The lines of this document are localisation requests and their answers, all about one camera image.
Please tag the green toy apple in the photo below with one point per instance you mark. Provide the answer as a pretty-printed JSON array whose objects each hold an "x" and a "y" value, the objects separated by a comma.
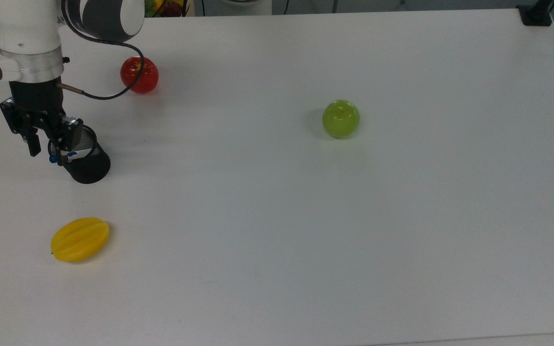
[{"x": 340, "y": 119}]

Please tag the blue capped white marker pen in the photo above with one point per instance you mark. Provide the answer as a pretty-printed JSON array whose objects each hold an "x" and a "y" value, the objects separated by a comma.
[{"x": 72, "y": 154}]

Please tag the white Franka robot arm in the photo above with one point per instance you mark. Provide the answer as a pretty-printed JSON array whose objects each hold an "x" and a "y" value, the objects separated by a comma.
[{"x": 27, "y": 33}]

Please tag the red toy apple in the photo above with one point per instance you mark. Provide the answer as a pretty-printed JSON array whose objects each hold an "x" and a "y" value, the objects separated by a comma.
[{"x": 140, "y": 77}]

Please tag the yellow toy starfruit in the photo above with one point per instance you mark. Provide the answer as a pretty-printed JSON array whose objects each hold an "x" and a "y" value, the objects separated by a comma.
[{"x": 80, "y": 239}]

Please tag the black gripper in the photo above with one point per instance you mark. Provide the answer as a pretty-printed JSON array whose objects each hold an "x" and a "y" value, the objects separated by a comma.
[{"x": 36, "y": 103}]

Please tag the black mesh pen cup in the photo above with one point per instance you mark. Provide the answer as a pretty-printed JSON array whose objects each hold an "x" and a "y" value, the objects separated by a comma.
[{"x": 89, "y": 168}]

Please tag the black camera stand base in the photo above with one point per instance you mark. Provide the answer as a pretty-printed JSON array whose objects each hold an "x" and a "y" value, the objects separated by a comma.
[{"x": 535, "y": 14}]

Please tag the basket of toy fruit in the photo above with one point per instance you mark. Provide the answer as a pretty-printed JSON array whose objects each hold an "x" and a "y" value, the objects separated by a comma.
[{"x": 166, "y": 7}]

